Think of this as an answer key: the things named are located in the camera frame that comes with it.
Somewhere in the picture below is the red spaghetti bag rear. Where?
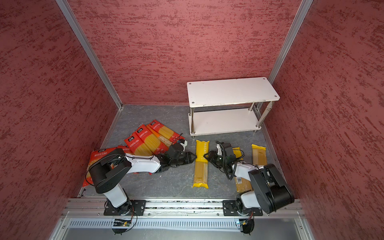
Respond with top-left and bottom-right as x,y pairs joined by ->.
148,120 -> 185,143

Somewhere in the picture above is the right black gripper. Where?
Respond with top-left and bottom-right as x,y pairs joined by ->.
203,150 -> 227,169

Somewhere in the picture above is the small red macaroni bag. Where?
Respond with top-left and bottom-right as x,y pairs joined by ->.
118,146 -> 133,155

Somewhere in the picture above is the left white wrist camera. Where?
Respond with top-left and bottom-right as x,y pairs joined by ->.
177,139 -> 188,148

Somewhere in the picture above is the left aluminium corner post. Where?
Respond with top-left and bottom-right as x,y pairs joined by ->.
56,0 -> 124,111

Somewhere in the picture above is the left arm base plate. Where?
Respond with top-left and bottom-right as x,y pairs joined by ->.
104,200 -> 147,217

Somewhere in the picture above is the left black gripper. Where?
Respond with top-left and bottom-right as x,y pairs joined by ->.
170,151 -> 198,166

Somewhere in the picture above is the right circuit board with wires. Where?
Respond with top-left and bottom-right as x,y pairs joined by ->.
237,212 -> 255,235

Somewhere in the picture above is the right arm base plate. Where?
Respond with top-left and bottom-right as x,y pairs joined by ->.
223,200 -> 263,217

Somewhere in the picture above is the orange pasta bag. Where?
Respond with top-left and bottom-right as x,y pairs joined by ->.
146,125 -> 172,148

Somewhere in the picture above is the red spaghetti bag middle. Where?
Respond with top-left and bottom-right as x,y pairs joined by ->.
135,125 -> 169,155

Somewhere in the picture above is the yellow spaghetti bag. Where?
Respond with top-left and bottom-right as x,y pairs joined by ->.
233,147 -> 253,194
252,144 -> 268,166
193,140 -> 210,189

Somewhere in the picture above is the white two-tier shelf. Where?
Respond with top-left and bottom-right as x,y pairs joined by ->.
187,77 -> 280,137

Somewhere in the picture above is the red spaghetti bag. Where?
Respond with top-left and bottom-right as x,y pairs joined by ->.
148,120 -> 185,143
124,133 -> 153,156
135,125 -> 169,155

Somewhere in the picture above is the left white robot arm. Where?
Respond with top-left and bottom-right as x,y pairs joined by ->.
87,143 -> 197,217

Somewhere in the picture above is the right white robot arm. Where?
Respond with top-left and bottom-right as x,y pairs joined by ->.
204,141 -> 295,216

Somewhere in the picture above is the red spaghetti bag front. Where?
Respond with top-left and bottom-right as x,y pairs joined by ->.
124,133 -> 153,156

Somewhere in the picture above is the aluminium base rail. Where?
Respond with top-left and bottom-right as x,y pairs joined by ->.
61,197 -> 307,219

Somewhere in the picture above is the right aluminium corner post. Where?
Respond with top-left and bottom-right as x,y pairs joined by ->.
268,0 -> 313,84

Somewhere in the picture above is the aluminium corner post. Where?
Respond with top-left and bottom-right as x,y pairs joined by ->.
268,0 -> 313,84
56,0 -> 124,111

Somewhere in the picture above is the left circuit board with wires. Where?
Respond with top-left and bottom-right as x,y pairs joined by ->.
112,207 -> 138,235

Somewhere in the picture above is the large red macaroni bag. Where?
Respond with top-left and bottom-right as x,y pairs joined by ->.
83,147 -> 117,187

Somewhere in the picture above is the circuit board with wires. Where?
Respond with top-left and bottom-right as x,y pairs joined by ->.
112,207 -> 138,235
237,212 -> 255,235

